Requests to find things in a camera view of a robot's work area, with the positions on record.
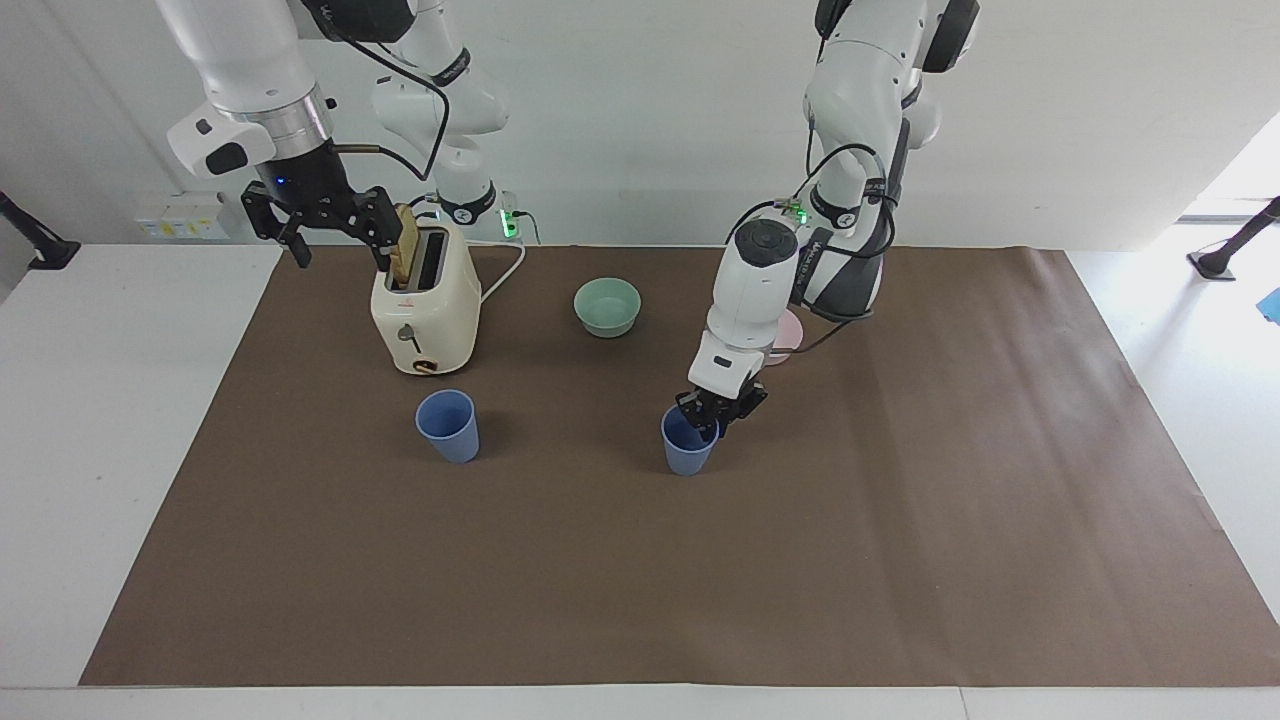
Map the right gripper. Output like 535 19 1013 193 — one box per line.
241 142 405 274

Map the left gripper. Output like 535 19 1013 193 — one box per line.
676 378 770 442

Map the blue plastic cup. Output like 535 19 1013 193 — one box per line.
415 389 481 465
660 403 721 477

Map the toast slice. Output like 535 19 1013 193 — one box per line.
389 204 422 292

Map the pink plate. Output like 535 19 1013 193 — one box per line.
768 308 807 367

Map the cream toaster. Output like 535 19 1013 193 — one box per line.
370 222 483 378

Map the green bowl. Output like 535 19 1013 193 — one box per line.
573 278 643 339

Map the black stand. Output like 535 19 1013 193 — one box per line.
1186 196 1280 282
0 190 82 272

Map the white wall socket strip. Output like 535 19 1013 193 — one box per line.
134 193 230 242

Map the white toaster cable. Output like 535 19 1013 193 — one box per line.
467 236 528 305

